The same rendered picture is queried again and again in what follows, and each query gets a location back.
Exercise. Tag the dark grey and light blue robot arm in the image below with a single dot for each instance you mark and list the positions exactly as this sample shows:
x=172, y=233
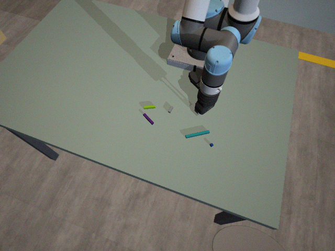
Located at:
x=212, y=33

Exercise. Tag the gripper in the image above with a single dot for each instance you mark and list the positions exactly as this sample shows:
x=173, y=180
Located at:
x=206, y=97

